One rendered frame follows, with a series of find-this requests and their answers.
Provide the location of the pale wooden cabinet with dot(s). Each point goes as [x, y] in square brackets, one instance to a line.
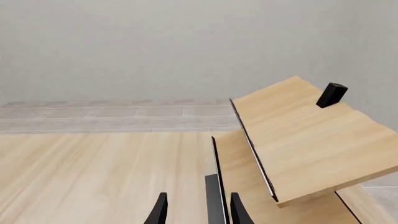
[239, 168]

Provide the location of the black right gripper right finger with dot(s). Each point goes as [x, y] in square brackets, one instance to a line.
[238, 214]

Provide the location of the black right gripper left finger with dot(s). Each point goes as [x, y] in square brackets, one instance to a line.
[160, 213]

